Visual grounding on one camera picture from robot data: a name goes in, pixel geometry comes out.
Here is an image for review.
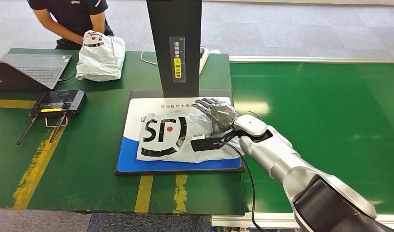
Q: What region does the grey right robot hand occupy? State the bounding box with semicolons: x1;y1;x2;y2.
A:
191;97;241;133

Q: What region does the white SF courier bag package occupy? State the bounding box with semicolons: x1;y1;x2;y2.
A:
136;110;244;164

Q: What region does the machine base with blue-white sign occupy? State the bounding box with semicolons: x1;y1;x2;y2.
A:
115;89;246;176

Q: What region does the black inbound machine column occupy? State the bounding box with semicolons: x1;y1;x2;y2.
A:
146;0;203;98

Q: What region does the green conveyor belt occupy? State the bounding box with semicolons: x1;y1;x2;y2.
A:
229;62;394;215

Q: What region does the white power strip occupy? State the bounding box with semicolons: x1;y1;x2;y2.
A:
198;47;209;75

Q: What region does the grey and yellow column label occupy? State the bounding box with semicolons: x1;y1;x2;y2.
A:
169;36;186;84

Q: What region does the crumpled white courier bag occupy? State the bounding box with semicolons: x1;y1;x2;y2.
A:
75;30;126;82

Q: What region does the black remote controller with antennas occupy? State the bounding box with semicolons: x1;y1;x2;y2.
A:
16;89;87;145

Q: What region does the person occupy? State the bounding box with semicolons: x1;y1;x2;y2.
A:
27;0;115;50

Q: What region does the grey laptop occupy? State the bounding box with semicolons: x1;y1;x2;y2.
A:
0;53;73;92

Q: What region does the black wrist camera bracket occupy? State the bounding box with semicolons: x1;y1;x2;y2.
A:
190;130;246;153

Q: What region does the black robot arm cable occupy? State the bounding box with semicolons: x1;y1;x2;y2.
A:
216;141;264;232

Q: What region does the white power cable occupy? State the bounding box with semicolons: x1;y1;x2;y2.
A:
140;43;159;66

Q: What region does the silver conveyor rail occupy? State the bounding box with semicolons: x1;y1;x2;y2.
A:
211;213;394;230
229;56;394;63

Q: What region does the thin black laptop cable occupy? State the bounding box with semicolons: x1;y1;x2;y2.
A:
57;72;77;82

